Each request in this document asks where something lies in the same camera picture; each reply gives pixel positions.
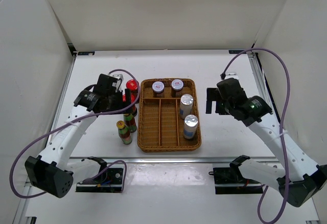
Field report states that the silver white can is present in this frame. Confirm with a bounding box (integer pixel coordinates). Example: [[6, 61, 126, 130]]
[[183, 114, 199, 139], [179, 94, 194, 119]]

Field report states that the yellow cap sauce bottle front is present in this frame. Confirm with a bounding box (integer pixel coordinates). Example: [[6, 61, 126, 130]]
[[116, 120, 132, 144]]

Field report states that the wicker divided basket tray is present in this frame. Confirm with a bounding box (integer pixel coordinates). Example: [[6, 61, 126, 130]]
[[137, 78, 202, 153]]

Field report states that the purple lid dark jar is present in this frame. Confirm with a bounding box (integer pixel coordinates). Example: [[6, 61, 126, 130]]
[[152, 81, 165, 98], [171, 79, 184, 97]]

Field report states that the red lid sauce jar rear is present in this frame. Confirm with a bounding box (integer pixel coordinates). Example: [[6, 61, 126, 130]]
[[126, 79, 139, 98]]

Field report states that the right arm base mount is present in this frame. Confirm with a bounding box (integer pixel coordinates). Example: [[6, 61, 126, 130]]
[[208, 155, 263, 195]]

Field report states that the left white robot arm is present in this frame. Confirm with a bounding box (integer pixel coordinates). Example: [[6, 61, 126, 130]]
[[25, 73, 132, 198]]

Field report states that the red lid sauce jar front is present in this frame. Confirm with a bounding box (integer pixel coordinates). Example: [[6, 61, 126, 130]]
[[123, 94, 137, 117]]

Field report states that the purple lid dark jar front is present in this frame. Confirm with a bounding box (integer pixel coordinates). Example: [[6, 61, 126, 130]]
[[171, 79, 184, 97]]

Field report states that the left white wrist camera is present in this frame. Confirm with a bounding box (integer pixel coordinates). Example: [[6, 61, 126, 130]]
[[109, 73, 124, 92]]

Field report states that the yellow cap sauce bottle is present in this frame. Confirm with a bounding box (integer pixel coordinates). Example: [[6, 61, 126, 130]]
[[116, 120, 132, 144], [124, 114, 137, 133]]

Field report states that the red lid sauce jar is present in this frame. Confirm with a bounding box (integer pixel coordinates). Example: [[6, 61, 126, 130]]
[[123, 94, 137, 117], [126, 79, 139, 98]]

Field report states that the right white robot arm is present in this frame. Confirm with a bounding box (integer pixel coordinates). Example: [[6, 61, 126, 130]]
[[206, 78, 326, 207]]

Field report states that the silver top white can front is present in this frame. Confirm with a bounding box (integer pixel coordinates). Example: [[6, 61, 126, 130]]
[[183, 114, 199, 139]]

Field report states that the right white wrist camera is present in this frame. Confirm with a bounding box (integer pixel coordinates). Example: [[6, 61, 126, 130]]
[[220, 72, 239, 80]]

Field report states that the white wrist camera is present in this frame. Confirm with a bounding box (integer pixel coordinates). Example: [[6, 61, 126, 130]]
[[109, 73, 124, 92], [220, 72, 239, 80]]

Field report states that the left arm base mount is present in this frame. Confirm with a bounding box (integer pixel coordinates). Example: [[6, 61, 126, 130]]
[[75, 157, 127, 193]]

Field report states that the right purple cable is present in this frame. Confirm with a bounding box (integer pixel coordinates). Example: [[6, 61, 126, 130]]
[[220, 47, 291, 224]]

